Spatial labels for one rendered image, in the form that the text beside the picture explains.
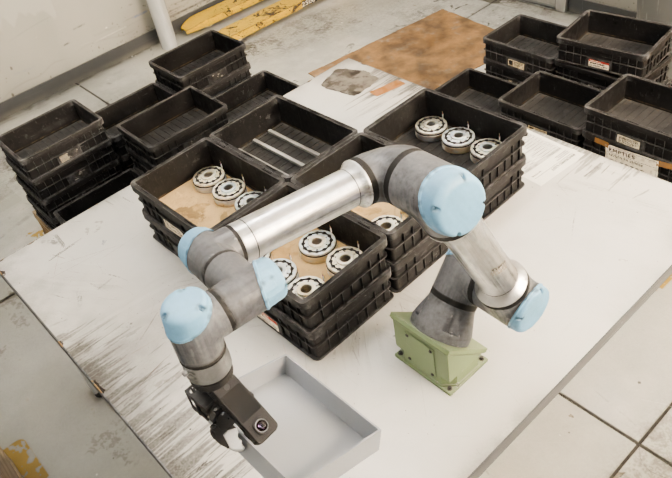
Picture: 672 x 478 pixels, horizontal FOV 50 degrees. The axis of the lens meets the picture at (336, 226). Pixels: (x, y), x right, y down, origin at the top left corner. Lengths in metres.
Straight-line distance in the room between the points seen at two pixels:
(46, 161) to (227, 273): 2.28
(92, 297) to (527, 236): 1.29
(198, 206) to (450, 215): 1.15
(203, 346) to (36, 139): 2.61
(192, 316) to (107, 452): 1.80
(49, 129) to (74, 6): 1.63
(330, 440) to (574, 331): 0.78
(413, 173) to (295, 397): 0.50
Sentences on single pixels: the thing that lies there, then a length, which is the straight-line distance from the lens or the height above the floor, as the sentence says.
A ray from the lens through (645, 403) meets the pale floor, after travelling 2.68.
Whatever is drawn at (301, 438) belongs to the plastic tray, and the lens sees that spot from 1.38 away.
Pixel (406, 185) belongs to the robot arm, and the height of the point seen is 1.37.
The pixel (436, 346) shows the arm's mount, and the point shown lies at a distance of 1.67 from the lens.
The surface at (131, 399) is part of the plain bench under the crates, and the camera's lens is 1.96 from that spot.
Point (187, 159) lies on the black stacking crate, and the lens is 2.33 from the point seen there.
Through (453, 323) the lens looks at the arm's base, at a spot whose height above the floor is 0.87.
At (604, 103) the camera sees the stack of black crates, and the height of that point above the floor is 0.54.
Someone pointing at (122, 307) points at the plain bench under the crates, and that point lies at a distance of 2.20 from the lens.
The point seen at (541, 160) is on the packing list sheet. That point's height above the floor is 0.70.
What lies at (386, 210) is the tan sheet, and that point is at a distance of 2.06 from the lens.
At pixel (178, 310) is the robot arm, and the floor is 1.42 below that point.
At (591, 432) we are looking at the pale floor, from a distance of 2.58.
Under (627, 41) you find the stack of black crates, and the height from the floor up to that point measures 0.50.
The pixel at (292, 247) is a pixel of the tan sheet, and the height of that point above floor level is 0.83.
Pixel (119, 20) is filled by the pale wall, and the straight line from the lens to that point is 5.24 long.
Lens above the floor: 2.15
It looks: 40 degrees down
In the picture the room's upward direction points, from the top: 11 degrees counter-clockwise
